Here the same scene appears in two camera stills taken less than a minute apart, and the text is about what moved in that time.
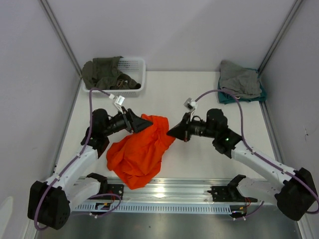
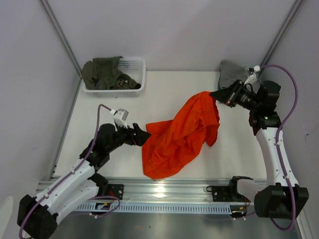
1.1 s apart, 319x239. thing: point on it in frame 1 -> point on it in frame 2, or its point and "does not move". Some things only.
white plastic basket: x=134 y=67 does not move
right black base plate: x=229 y=194 does not move
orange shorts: x=137 y=157 -> x=172 y=143
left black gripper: x=137 y=123 -> x=140 y=137
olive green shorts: x=103 y=73 does not move
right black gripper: x=182 y=131 -> x=229 y=94
